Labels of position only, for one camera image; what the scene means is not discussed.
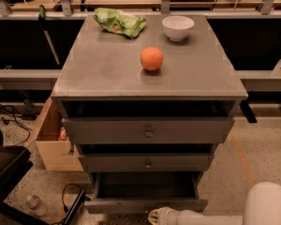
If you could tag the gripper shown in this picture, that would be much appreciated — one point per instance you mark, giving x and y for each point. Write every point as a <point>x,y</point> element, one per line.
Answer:
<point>169,217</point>

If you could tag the grey bottom drawer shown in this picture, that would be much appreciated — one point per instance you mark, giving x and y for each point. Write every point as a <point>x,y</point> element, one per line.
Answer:
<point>142,192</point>

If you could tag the grey drawer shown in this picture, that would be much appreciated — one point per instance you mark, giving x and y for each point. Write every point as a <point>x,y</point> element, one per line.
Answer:
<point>142,192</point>
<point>141,131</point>
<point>122,163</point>

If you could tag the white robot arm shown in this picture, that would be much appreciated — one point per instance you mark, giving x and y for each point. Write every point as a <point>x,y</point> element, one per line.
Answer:
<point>262,207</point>

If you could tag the grey middle drawer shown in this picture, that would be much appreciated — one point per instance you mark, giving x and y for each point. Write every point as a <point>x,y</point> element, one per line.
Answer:
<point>122,163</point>

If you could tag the grey top drawer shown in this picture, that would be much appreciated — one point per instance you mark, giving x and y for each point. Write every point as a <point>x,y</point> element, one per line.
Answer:
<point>141,131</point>

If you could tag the grey drawer cabinet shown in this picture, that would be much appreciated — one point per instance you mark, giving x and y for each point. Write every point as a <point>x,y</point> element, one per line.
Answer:
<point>103,78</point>

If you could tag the black power strip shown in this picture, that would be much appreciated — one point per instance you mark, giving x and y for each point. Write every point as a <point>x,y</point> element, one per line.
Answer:
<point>79,201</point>

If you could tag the wooden box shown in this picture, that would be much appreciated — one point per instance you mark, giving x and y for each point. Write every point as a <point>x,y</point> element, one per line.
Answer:
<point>56,155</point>

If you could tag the small orange can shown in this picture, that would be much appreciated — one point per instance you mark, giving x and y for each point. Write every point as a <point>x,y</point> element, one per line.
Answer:
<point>62,134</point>

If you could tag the clear plastic bottle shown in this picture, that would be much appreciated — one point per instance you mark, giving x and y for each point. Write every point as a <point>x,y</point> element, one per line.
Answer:
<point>36,206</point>

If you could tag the orange fruit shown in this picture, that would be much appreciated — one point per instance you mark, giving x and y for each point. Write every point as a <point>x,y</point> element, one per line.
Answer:
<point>151,58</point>

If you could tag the black chair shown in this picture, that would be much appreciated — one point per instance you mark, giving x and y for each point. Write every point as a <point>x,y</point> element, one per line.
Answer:
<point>14,164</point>

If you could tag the white bowl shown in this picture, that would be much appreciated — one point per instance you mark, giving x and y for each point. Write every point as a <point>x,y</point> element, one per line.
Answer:
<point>177,27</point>

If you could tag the green chip bag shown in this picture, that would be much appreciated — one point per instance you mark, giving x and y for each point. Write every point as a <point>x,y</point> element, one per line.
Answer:
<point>119,22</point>

